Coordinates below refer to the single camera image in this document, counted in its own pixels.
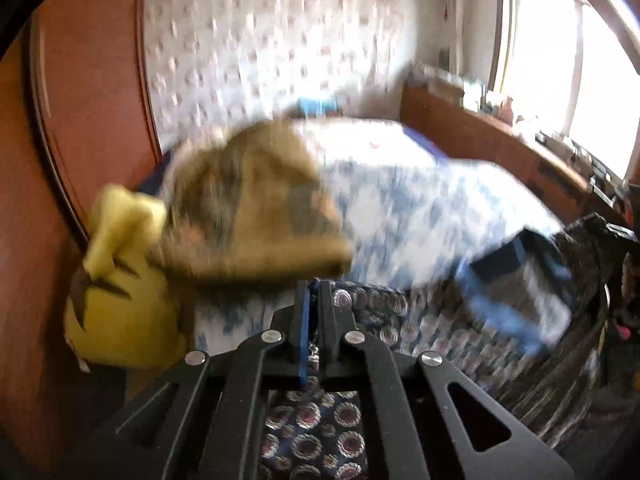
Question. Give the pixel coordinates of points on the window with wooden frame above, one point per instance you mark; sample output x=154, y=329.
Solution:
x=570, y=71

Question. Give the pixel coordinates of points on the dark blue blanket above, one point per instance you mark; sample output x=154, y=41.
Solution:
x=424, y=142

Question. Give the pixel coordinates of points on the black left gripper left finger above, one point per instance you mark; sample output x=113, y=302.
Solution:
x=289, y=358

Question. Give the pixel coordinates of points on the cardboard box on cabinet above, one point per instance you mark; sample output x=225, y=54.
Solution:
x=448, y=90

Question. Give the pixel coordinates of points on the blue white floral sheet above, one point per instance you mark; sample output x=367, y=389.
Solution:
x=409, y=227

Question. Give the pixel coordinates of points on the navy patterned silk garment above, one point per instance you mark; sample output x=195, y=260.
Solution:
x=523, y=321

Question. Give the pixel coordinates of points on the wooden wardrobe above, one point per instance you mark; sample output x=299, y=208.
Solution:
x=75, y=115

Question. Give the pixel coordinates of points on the circle patterned wall curtain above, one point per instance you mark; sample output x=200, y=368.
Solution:
x=225, y=63

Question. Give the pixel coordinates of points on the blue item on boxes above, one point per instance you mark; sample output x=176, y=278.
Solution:
x=317, y=108

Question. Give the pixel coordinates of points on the pink bottle on sill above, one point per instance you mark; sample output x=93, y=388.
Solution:
x=506, y=112

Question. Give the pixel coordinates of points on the yellow plush toy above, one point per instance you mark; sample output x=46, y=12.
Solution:
x=119, y=311

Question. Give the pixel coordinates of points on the floral quilt bedspread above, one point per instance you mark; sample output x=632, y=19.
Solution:
x=350, y=140

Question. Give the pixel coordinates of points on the wooden sideboard cabinet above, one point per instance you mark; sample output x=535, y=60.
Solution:
x=466, y=135

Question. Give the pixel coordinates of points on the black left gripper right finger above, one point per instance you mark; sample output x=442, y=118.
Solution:
x=338, y=336

